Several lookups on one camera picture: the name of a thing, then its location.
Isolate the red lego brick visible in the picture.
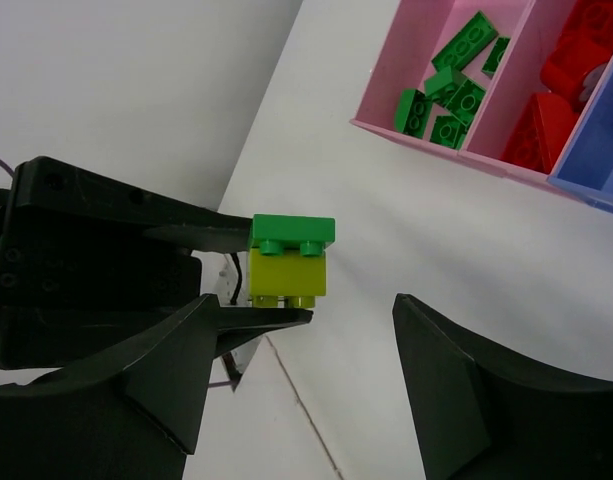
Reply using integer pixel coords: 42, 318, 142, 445
540, 0, 613, 112

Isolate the thin green plate brick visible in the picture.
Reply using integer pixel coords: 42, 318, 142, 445
248, 214, 336, 257

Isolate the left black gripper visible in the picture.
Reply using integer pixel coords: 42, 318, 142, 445
0, 157, 313, 370

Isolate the green square lego brick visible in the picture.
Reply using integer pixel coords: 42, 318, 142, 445
445, 78, 486, 128

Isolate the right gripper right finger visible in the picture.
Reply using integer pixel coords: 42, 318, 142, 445
392, 294, 613, 479

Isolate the small pink bin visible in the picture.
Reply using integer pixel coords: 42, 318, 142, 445
459, 1, 613, 189

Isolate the purple oval green lego cluster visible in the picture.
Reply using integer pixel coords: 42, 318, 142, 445
429, 115, 468, 150

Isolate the purple-blue bin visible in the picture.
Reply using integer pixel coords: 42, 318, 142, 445
547, 58, 613, 214

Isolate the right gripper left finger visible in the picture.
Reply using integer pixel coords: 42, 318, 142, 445
0, 293, 221, 480

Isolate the small green lego brick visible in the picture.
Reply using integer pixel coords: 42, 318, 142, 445
481, 36, 510, 78

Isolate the green and lime brick stack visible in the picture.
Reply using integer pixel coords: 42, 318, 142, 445
248, 249, 327, 309

